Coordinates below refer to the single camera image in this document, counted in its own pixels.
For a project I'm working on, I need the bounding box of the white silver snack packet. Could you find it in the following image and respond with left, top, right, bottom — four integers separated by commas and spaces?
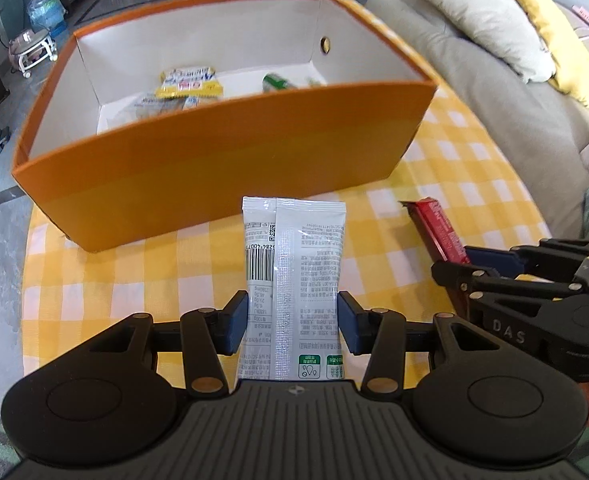
237, 196, 347, 382

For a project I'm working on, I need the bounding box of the beige cushion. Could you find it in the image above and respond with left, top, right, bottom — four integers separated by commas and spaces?
427, 0, 556, 82

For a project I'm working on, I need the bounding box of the white yogurt hawthorn ball packet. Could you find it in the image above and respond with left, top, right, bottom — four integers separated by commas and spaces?
114, 93, 218, 124

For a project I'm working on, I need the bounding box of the long red snack bar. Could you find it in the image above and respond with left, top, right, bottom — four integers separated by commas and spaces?
399, 197, 472, 321

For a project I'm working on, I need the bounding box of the beige sofa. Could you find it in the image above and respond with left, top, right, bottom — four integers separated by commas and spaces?
366, 0, 589, 238

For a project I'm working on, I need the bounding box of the orange cardboard box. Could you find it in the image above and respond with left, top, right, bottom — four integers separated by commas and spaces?
11, 0, 437, 252

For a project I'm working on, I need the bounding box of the blue water jug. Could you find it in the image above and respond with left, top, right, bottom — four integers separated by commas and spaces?
28, 0, 67, 38

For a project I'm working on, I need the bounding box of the yellow cushion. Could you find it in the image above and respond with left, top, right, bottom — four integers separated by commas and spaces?
516, 0, 589, 110

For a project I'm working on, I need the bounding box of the yellow America snack packet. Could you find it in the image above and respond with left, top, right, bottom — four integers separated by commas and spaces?
154, 66, 223, 99

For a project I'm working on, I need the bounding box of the green striped sausage stick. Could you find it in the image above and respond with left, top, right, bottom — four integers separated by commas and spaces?
262, 73, 297, 92

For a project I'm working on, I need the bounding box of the small white wheeled stool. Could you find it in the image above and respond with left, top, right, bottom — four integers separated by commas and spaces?
8, 28, 58, 79

